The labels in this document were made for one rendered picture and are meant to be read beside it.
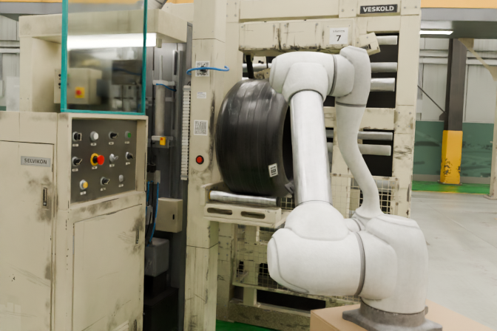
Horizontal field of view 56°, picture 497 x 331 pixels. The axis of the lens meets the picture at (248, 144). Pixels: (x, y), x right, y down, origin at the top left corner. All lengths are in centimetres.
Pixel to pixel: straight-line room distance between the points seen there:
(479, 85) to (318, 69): 1075
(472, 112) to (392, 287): 1095
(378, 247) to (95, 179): 131
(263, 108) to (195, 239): 78
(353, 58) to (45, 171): 122
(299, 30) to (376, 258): 155
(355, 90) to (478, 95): 1063
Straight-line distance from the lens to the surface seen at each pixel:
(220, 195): 222
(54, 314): 208
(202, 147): 233
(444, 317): 143
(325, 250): 114
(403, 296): 122
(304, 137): 132
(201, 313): 251
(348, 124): 155
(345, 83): 150
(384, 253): 118
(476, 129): 1201
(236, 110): 206
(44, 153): 197
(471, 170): 1202
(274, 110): 203
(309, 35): 246
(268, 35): 252
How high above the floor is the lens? 127
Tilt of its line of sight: 3 degrees down
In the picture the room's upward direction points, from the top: 2 degrees clockwise
